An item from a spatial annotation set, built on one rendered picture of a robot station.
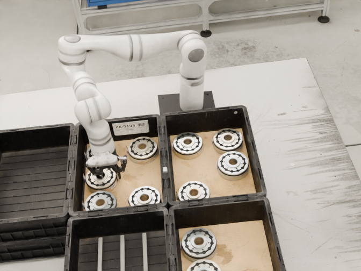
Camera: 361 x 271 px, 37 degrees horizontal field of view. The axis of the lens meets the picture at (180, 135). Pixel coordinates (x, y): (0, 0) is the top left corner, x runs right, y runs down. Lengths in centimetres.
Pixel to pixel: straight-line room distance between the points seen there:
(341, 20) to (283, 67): 162
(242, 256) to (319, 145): 65
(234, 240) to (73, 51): 78
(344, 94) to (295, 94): 112
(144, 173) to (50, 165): 34
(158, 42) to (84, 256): 75
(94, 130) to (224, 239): 51
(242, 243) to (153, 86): 95
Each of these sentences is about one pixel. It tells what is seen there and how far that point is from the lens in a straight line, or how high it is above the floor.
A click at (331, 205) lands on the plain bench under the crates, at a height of 70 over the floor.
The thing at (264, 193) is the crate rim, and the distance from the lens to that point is 164.
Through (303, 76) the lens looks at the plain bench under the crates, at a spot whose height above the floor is 70.
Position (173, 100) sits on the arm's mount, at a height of 78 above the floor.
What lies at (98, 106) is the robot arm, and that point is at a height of 119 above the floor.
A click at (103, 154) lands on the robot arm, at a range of 167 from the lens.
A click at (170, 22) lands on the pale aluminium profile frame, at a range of 370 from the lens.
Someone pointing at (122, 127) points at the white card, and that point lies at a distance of 190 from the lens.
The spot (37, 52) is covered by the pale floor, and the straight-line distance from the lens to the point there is 389.
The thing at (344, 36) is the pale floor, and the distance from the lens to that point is 384.
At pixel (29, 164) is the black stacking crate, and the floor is 83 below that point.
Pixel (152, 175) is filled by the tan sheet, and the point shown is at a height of 83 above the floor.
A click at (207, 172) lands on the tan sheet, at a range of 182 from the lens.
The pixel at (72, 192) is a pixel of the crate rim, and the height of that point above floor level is 93.
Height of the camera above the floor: 223
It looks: 46 degrees down
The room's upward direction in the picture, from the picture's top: 6 degrees counter-clockwise
